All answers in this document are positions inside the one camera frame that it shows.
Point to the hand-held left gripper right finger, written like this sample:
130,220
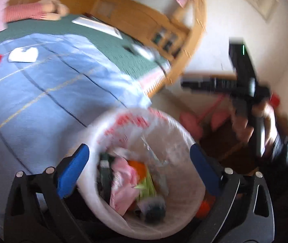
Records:
204,169

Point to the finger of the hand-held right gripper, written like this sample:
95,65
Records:
207,84

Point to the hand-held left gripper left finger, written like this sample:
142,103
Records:
73,172

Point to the white waste bin with liner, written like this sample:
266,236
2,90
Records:
179,207

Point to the pink plastic bag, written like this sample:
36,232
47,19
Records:
123,182

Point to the green paper crane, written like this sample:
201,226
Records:
146,187

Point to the orange snack packet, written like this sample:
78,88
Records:
138,167

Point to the person's right hand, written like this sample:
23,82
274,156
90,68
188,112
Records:
242,129

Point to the pink slipper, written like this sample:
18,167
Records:
220,120
190,124

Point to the small orange object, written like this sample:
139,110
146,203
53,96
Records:
203,208

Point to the white small device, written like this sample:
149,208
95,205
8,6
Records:
144,52

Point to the blue checked blanket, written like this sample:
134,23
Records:
45,101

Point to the wooden cabinet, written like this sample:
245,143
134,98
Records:
133,12

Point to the green mat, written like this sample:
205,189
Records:
95,43

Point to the white crumpled paper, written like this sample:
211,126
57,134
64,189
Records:
23,55

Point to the person's arm in pink sleeve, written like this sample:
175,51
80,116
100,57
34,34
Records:
50,7

